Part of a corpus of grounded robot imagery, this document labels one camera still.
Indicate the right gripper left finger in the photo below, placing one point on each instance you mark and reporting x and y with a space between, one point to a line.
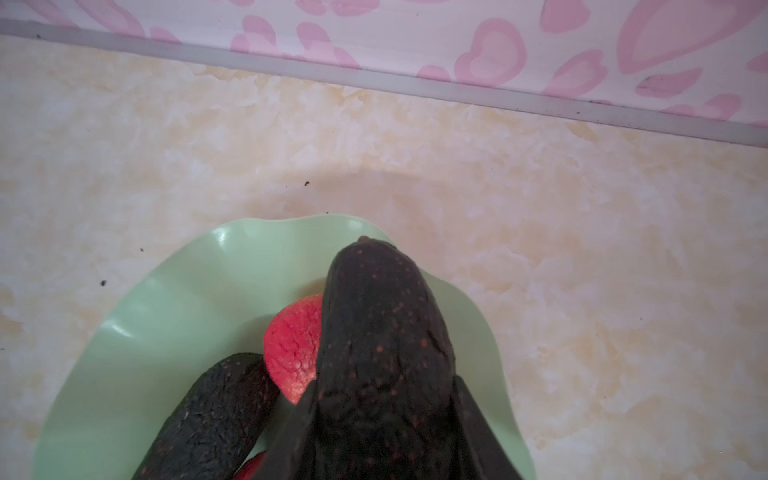
292 455

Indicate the light green fruit bowl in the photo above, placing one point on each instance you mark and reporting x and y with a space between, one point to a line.
214 298

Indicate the red apple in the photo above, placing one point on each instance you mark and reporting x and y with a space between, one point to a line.
291 343
250 467

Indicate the dark avocado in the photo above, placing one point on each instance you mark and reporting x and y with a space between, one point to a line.
385 371
216 425

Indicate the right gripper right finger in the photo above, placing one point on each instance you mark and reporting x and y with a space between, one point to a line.
478 453

